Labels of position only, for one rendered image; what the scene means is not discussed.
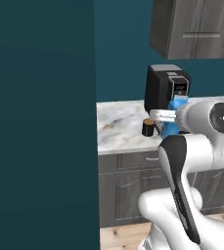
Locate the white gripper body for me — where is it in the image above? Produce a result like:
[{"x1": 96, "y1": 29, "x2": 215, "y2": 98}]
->
[{"x1": 149, "y1": 108, "x2": 178, "y2": 124}]

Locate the black cup of coffee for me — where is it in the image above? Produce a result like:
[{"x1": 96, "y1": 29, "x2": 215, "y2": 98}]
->
[{"x1": 141, "y1": 118, "x2": 155, "y2": 138}]

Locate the black coffee machine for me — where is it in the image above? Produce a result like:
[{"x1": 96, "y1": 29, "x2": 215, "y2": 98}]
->
[{"x1": 144, "y1": 63, "x2": 193, "y2": 137}]

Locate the blue block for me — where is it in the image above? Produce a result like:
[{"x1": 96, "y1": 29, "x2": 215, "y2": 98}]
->
[{"x1": 161, "y1": 95, "x2": 190, "y2": 139}]

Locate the grey drawer front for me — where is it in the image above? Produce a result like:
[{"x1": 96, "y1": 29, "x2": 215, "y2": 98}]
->
[{"x1": 116, "y1": 151, "x2": 165, "y2": 171}]

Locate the grey base cupboard door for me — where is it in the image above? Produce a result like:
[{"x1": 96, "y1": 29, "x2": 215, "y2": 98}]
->
[
  {"x1": 187, "y1": 161, "x2": 224, "y2": 215},
  {"x1": 99, "y1": 168, "x2": 174, "y2": 228}
]

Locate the grey wall cupboard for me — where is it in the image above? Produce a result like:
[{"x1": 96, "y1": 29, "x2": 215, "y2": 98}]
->
[{"x1": 149, "y1": 0, "x2": 224, "y2": 61}]

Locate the grey wall cupboard door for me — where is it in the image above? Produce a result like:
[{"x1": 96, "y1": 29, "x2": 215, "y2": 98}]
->
[{"x1": 166, "y1": 0, "x2": 224, "y2": 61}]

